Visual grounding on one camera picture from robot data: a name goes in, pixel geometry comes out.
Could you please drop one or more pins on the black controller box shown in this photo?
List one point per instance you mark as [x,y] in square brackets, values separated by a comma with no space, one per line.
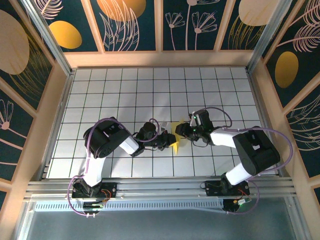
[232,207]
[92,206]

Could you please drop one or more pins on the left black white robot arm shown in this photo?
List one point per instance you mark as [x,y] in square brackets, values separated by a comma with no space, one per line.
[105,140]

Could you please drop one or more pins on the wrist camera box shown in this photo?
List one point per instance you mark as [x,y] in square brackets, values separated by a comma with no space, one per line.
[164,126]
[196,120]

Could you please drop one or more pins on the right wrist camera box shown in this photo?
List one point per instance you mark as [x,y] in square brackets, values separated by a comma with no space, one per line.
[196,120]

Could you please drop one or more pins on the yellow paper sheet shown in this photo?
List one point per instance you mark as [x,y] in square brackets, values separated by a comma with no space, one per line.
[178,145]

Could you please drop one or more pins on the aluminium side rail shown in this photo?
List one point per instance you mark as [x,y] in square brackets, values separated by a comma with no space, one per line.
[267,125]
[58,125]

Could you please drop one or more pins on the aluminium frame post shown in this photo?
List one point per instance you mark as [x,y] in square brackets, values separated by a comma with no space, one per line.
[266,37]
[50,37]

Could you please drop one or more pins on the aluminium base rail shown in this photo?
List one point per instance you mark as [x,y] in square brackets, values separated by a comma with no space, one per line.
[160,190]

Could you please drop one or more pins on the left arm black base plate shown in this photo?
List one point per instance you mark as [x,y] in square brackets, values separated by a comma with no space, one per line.
[110,187]

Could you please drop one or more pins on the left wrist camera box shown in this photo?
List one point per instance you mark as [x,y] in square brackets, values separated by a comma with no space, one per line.
[164,126]

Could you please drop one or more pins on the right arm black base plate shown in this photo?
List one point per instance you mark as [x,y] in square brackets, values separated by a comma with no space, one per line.
[212,188]

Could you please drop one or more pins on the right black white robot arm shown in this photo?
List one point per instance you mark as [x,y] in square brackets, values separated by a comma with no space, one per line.
[255,150]

